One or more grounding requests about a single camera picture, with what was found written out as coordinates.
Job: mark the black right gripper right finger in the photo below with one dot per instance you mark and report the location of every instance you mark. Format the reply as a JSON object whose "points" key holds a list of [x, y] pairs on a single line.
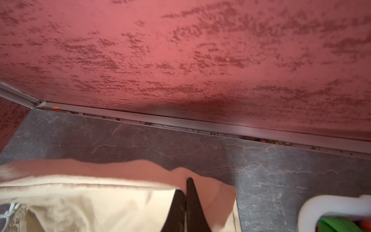
{"points": [[195, 218]]}

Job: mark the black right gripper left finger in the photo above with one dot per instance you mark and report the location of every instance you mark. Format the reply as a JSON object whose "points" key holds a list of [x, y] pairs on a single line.
{"points": [[175, 221]]}

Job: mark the beige shorts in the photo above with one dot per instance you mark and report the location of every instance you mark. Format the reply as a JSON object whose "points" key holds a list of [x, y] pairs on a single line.
{"points": [[65, 195]]}

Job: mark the colourful shorts in basket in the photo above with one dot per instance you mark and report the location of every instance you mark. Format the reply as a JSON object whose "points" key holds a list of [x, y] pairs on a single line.
{"points": [[342, 224]]}

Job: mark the white plastic laundry basket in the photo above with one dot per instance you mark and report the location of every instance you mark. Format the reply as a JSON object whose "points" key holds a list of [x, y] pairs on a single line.
{"points": [[332, 206]]}

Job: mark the aluminium corner post left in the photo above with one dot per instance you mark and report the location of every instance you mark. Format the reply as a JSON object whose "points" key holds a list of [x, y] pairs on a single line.
{"points": [[19, 97]]}

